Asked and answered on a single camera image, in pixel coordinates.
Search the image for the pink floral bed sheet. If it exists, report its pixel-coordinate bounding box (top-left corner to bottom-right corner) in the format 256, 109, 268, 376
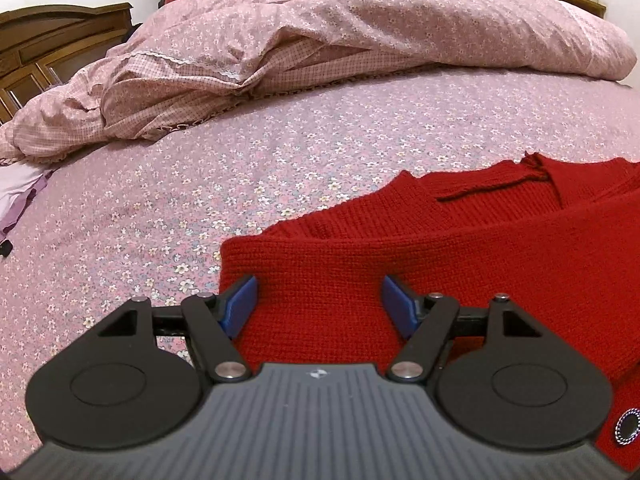
0, 67, 640, 461

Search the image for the lilac cloth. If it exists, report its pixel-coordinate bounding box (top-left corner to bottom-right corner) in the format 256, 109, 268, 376
0, 165, 55, 233

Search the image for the red knit cardigan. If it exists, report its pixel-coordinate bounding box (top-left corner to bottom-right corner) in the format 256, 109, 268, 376
220, 154, 640, 461

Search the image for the pink floral duvet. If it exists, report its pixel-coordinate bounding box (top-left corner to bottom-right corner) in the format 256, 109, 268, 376
0, 0, 638, 166

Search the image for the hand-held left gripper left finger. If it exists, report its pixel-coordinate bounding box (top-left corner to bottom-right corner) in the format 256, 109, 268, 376
95, 275, 258, 385

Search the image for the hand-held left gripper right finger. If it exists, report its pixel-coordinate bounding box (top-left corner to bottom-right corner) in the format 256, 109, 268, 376
381, 275, 546, 385

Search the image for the wooden headboard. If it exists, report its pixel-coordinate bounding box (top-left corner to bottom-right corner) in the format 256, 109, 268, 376
0, 2, 133, 126

